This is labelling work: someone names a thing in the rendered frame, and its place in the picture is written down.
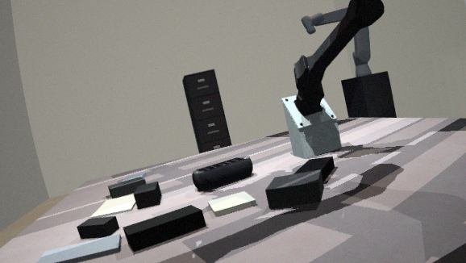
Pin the white flat panel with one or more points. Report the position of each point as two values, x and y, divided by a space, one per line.
115 206

